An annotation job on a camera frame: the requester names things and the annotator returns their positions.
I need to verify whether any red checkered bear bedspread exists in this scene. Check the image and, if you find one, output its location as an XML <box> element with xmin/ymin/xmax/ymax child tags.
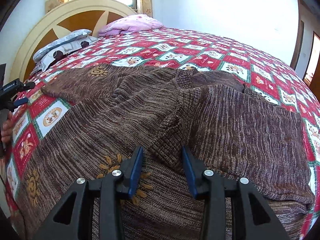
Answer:
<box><xmin>1</xmin><ymin>28</ymin><xmax>319</xmax><ymax>239</ymax></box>

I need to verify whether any person's left hand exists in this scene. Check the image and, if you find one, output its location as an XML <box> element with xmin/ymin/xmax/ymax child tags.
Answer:
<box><xmin>1</xmin><ymin>111</ymin><xmax>12</xmax><ymax>144</ymax></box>

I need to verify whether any cream wooden headboard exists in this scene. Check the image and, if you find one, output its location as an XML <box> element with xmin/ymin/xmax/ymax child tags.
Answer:
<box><xmin>9</xmin><ymin>0</ymin><xmax>136</xmax><ymax>81</ymax></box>

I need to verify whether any white cartoon print pillow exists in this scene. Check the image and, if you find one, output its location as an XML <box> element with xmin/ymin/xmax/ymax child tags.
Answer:
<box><xmin>34</xmin><ymin>36</ymin><xmax>99</xmax><ymax>72</ymax></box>

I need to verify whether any pink folded quilt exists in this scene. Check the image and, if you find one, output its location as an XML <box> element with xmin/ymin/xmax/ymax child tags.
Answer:
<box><xmin>98</xmin><ymin>14</ymin><xmax>164</xmax><ymax>37</ymax></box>

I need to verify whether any grey floral pillow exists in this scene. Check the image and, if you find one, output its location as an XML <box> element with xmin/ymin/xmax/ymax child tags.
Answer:
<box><xmin>33</xmin><ymin>29</ymin><xmax>92</xmax><ymax>63</ymax></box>

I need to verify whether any brown knitted sweater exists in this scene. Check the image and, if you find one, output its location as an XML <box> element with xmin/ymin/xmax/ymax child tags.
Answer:
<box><xmin>16</xmin><ymin>64</ymin><xmax>315</xmax><ymax>239</ymax></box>

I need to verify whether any brown wooden door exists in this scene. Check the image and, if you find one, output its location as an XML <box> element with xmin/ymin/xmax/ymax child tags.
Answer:
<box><xmin>302</xmin><ymin>31</ymin><xmax>320</xmax><ymax>95</ymax></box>

